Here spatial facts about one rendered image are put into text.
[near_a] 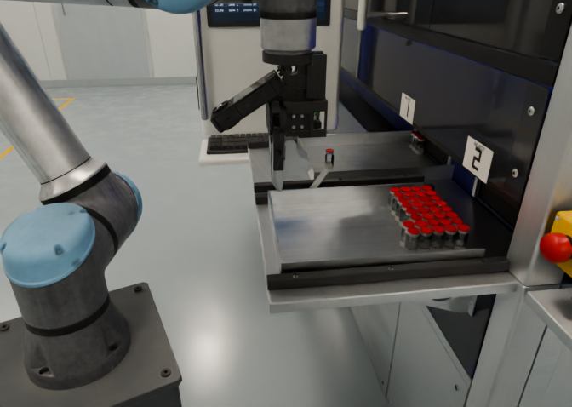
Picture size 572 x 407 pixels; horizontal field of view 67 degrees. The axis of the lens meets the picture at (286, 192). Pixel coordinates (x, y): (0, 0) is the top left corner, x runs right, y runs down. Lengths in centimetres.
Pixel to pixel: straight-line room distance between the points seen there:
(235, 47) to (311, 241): 88
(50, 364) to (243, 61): 110
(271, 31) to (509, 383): 73
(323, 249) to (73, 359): 42
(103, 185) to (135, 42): 550
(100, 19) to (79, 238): 569
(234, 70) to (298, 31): 96
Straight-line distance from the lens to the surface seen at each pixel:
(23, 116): 74
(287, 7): 58
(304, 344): 184
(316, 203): 93
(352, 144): 128
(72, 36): 638
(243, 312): 198
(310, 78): 62
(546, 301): 78
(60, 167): 74
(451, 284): 75
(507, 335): 86
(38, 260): 63
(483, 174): 85
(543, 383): 99
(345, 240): 81
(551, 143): 71
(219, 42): 152
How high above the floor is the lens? 132
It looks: 27 degrees down
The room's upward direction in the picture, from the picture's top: straight up
